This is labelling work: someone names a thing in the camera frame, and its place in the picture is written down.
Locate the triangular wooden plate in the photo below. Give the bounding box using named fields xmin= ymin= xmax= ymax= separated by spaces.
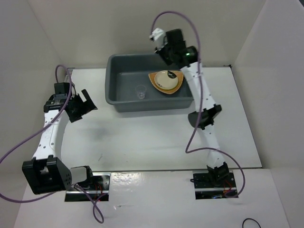
xmin=148 ymin=70 xmax=184 ymax=95

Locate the small cream floral dish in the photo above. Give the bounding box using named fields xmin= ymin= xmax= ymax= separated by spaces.
xmin=154 ymin=70 xmax=179 ymax=90

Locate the clear plastic cup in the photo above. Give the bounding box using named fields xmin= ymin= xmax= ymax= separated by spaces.
xmin=135 ymin=85 xmax=146 ymax=99

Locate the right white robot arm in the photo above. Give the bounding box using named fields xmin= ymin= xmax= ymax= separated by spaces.
xmin=104 ymin=28 xmax=229 ymax=187

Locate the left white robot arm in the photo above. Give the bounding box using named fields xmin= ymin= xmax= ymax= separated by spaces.
xmin=22 ymin=83 xmax=97 ymax=195

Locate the grey plastic bin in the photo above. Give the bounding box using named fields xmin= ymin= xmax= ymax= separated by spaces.
xmin=105 ymin=53 xmax=193 ymax=113

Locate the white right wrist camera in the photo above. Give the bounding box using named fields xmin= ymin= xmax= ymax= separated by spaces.
xmin=149 ymin=28 xmax=167 ymax=50

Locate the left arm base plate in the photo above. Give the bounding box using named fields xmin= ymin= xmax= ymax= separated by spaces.
xmin=65 ymin=172 xmax=111 ymax=202

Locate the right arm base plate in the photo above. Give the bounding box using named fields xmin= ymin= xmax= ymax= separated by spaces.
xmin=190 ymin=171 xmax=238 ymax=200

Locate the black cable loop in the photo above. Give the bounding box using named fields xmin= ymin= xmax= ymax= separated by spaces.
xmin=242 ymin=218 xmax=262 ymax=228

